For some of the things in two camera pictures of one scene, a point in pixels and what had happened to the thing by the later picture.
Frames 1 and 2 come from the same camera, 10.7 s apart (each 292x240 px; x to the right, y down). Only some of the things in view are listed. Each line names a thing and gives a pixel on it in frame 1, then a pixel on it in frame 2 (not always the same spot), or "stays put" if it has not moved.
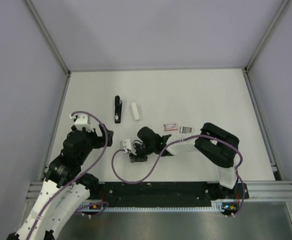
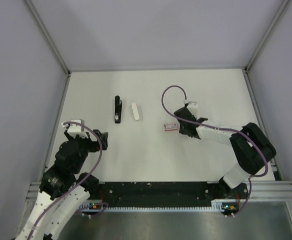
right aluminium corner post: [282, 5] stays put
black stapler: [118, 106] stays put
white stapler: [135, 111] stays put
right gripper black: [138, 157] → [181, 129]
